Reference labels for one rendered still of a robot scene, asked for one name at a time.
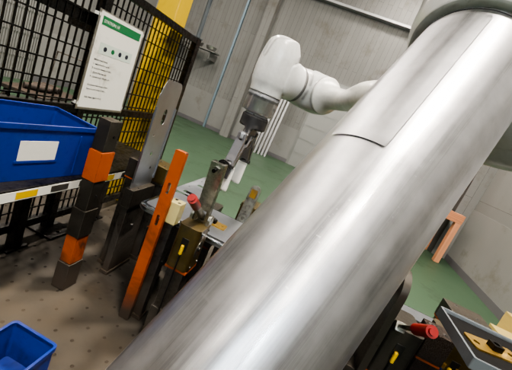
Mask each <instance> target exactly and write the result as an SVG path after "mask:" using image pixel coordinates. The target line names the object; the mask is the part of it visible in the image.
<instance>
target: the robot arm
mask: <svg viewBox="0 0 512 370"><path fill-rule="evenodd" d="M300 57H301V55H300V45H299V43H297V42H296V41H295V40H293V39H291V38H289V37H286V36H284V35H276V36H274V37H271V38H270V39H269V40H268V42H267V44H266V45H265V47H264V48H263V50H262V52H261V54H260V56H259V58H258V60H257V63H256V65H255V67H254V71H253V74H252V77H251V86H250V89H249V90H248V94H247V97H246V98H245V102H244V104H243V107H244V108H245V109H247V110H246V111H243V114H242V117H241V119H240V121H239V122H240V123H241V124H242V125H244V126H245V128H244V129H243V131H241V130H239V131H238V135H237V137H236V139H235V141H234V143H233V144H232V147H231V148H230V150H229V153H228V154H227V156H226V160H227V161H228V162H229V168H228V169H227V170H226V174H225V176H224V179H223V182H222V185H221V187H220V189H221V190H223V191H227V188H228V186H229V183H230V181H232V182H234V183H237V184H239V182H240V180H241V178H242V175H243V173H244V171H245V168H246V166H247V164H250V160H251V155H252V152H253V149H254V145H255V143H256V140H257V137H258V134H259V133H257V131H258V132H264V131H265V129H266V127H267V124H268V120H267V118H268V119H273V116H274V113H275V111H276V110H277V107H278V105H279V103H280V100H281V99H284V100H287V101H289V102H290V103H291V104H293V105H295V106H296V107H298V108H300V109H302V110H304V111H306V112H308V113H312V114H317V115H325V114H329V113H331V112H333V111H334V110H339V111H344V112H347V113H346V114H345V115H344V116H343V118H342V119H341V120H340V121H339V122H338V123H337V124H336V125H335V126H334V127H333V128H332V129H331V131H330V132H329V133H328V134H327V135H326V136H325V137H324V138H323V139H322V140H321V141H320V142H319V143H318V144H317V146H315V147H314V148H313V150H311V151H310V153H308V154H307V156H306V157H305V158H304V159H303V160H302V161H301V162H300V163H299V164H298V165H297V166H296V167H295V169H294V170H293V171H292V172H291V173H290V174H289V175H288V176H287V177H286V178H285V179H284V180H283V182H282V183H281V184H280V185H279V186H278V187H277V188H276V189H275V190H274V191H273V192H272V193H271V194H270V195H269V197H268V198H266V199H265V201H263V202H262V204H260V205H259V207H258V208H257V209H256V210H255V211H254V212H253V213H252V214H251V215H250V216H249V217H248V218H247V220H246V221H245V222H244V223H243V224H242V225H241V226H240V227H239V228H238V229H237V230H236V231H235V233H234V234H233V235H232V236H231V237H230V238H229V239H228V240H227V241H226V242H225V243H224V244H223V245H222V246H221V248H220V249H218V251H217V252H215V253H214V255H212V256H211V258H210V259H209V260H208V261H207V262H206V263H205V264H204V265H203V266H202V267H201V268H200V269H199V271H198V272H197V273H196V274H195V275H194V276H193V277H192V278H191V279H190V280H189V281H188V282H187V284H186V285H185V286H184V287H183V288H182V289H181V290H180V291H179V292H178V293H177V294H176V295H175V296H174V297H173V299H172V300H170V302H169V303H167V304H166V306H164V307H163V309H162V310H161V311H160V312H159V313H158V314H157V315H156V316H155V317H154V318H153V319H152V320H151V322H150V323H149V324H148V325H147V326H146V327H145V328H144V329H143V330H142V331H141V332H140V333H139V335H138V336H137V337H136V338H135V339H134V340H133V341H132V342H131V343H130V344H129V345H128V346H127V347H126V348H125V350H124V351H122V353H121V354H119V356H118V357H116V358H115V360H114V361H113V362H112V363H111V364H110V365H109V366H108V367H107V368H106V369H105V370H343V368H344V367H345V365H346V364H347V362H348V361H349V359H350V358H351V356H352V355H353V354H354V352H355V351H356V349H357V347H358V346H359V345H360V343H361V342H362V340H363V339H364V337H365V336H366V335H367V333H368V332H369V330H370V328H371V327H372V326H373V324H374V323H375V322H376V320H377V318H378V317H379V316H380V314H381V313H382V311H383V309H384V308H385V307H386V305H387V304H388V303H389V301H390V299H391V298H392V296H393V295H394V294H395V292H396V291H397V289H398V287H399V286H400V285H401V284H402V282H403V280H404V279H405V277H406V276H407V275H408V273H409V272H410V270H411V268H412V267H413V265H414V264H415V263H416V261H417V260H418V258H419V257H420V255H421V254H422V253H423V251H424V249H425V248H426V246H427V245H428V244H429V243H430V241H431V239H432V238H433V236H434V235H435V234H436V232H437V230H438V229H439V227H440V226H441V225H442V224H443V222H444V220H445V219H446V217H447V216H448V215H449V213H450V211H451V210H452V209H453V207H454V206H455V204H456V203H457V201H458V200H459V198H460V197H461V195H462V194H463V193H464V191H465V190H466V188H467V186H468V185H469V184H470V182H471V181H472V179H473V178H474V176H475V175H476V174H477V172H478V170H479V169H480V167H481V166H482V165H486V166H489V167H494V168H497V169H501V170H504V171H511V172H512V0H423V1H422V3H421V6H420V8H419V11H418V14H417V15H416V17H415V19H414V22H413V24H412V26H411V29H410V32H409V35H408V48H407V49H406V50H405V51H404V52H403V53H402V55H401V56H400V57H399V58H398V59H397V60H396V61H395V62H394V63H393V64H392V65H391V67H390V68H389V69H388V70H387V71H386V72H385V73H384V74H383V75H382V76H381V77H380V78H379V80H374V81H364V82H361V83H359V84H357V85H354V86H353V87H351V88H348V89H347V90H345V89H342V88H340V85H339V84H338V82H337V80H335V79H334V78H331V77H329V76H327V75H324V74H322V73H321V72H317V71H312V70H311V69H307V68H305V67H303V66H302V65H301V64H299V61H300ZM239 159H240V160H239ZM236 163H237V164H236Z"/></svg>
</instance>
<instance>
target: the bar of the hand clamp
mask: <svg viewBox="0 0 512 370"><path fill-rule="evenodd" d="M228 168H229V162H228V161H227V160H226V159H221V160H219V161H218V160H216V159H214V160H212V161H211V164H210V168H209V171H208V174H207V176H206V180H205V183H204V185H203V190H202V193H201V195H200V199H199V201H200V204H201V208H202V210H203V211H205V212H206V216H205V219H204V221H203V224H206V221H207V219H208V218H209V217H210V216H211V214H212V211H213V208H214V206H215V203H216V199H217V196H218V194H219V190H220V187H221V185H222V182H223V179H224V176H225V174H226V170H227V169H228Z"/></svg>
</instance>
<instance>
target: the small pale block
mask: <svg viewBox="0 0 512 370"><path fill-rule="evenodd" d="M185 206H186V203H185V202H183V201H181V200H179V199H177V198H174V199H173V200H172V202H171V205H170V208H169V210H168V214H167V216H166V219H165V223H164V224H163V227H162V231H161V234H160V235H159V238H158V242H157V244H156V246H155V250H154V253H153V255H152V259H151V261H150V264H149V267H148V269H147V272H146V276H145V278H144V280H143V283H142V287H141V289H140V291H139V295H138V298H137V300H136V303H135V306H134V308H133V312H132V314H131V317H133V318H135V319H137V320H138V321H139V320H140V319H141V318H142V317H143V316H144V315H145V314H146V312H147V311H146V306H147V304H148V301H149V298H150V295H151V293H152V290H153V287H154V285H155V281H156V279H157V277H158V273H159V271H160V269H161V266H162V263H163V260H164V258H165V255H166V252H167V249H168V246H169V244H170V242H171V238H172V235H173V234H174V230H175V228H176V225H178V224H179V222H180V220H181V216H182V214H183V212H184V208H185Z"/></svg>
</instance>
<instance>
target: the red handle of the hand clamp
mask: <svg viewBox="0 0 512 370"><path fill-rule="evenodd" d="M187 201H188V203H189V204H190V207H191V208H192V210H194V211H195V213H196V214H197V217H198V219H199V220H201V221H204V219H205V216H206V215H205V214H204V212H203V210H202V208H201V204H200V201H199V199H198V198H197V196H196V195H195V194H190V195H189V196H188V197H187Z"/></svg>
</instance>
